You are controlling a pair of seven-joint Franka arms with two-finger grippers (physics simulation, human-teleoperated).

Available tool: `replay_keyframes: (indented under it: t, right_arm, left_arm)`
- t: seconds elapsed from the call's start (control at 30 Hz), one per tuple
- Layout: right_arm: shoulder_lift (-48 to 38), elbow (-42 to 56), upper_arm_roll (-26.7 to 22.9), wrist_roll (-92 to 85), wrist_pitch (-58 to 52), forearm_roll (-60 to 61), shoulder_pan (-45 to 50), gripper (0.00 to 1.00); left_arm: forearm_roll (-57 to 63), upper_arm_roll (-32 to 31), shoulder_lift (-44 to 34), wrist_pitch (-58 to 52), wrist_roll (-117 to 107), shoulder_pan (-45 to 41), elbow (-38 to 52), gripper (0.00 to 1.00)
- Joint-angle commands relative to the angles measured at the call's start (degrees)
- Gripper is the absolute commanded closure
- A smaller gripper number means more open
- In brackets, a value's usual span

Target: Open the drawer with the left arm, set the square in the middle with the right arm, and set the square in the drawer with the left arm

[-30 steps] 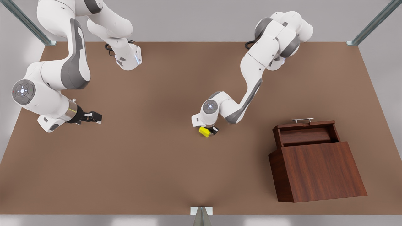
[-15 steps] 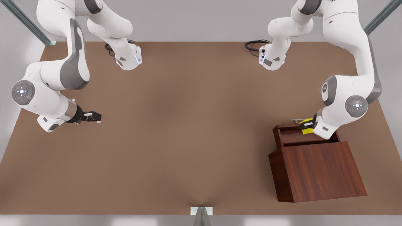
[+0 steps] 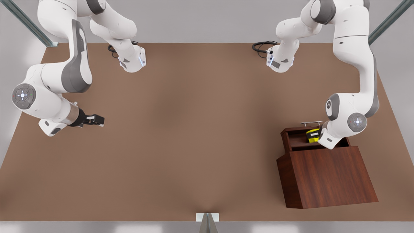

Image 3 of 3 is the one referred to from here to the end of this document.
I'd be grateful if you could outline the yellow square block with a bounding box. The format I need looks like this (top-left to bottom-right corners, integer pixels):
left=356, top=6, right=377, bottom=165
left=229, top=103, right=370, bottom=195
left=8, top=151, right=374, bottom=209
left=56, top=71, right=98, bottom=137
left=306, top=128, right=321, bottom=143

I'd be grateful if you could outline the brown wooden cabinet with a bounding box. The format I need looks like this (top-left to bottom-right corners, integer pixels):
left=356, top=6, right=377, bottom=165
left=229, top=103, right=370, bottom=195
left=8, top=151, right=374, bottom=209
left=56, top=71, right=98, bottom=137
left=277, top=146, right=379, bottom=209

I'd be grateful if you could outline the brown wooden drawer, silver handle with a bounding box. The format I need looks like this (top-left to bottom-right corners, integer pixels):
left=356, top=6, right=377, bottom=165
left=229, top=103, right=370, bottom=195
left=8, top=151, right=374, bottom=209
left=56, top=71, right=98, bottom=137
left=280, top=121, right=352, bottom=152

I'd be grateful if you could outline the black cable loop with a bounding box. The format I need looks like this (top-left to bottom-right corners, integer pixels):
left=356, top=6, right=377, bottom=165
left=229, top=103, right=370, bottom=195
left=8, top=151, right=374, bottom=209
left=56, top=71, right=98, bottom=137
left=108, top=41, right=140, bottom=59
left=252, top=41, right=279, bottom=59

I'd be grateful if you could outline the silver frame post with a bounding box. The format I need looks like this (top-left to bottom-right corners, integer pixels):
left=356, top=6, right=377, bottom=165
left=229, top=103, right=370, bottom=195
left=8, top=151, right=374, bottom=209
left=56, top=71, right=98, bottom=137
left=196, top=213, right=220, bottom=233
left=0, top=0, right=58, bottom=48
left=368, top=0, right=414, bottom=45

